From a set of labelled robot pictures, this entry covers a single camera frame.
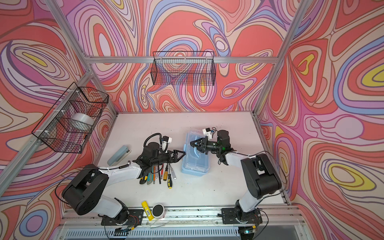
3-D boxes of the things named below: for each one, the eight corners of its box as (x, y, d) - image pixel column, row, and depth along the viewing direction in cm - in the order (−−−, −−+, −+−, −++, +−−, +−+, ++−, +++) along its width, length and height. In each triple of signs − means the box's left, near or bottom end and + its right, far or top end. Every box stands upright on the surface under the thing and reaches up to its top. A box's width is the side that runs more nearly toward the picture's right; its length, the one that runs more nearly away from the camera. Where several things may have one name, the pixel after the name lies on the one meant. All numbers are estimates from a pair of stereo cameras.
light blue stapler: (108, 165, 93) (105, 161, 89) (126, 148, 101) (123, 144, 97) (114, 169, 91) (111, 165, 87) (131, 151, 99) (129, 147, 95)
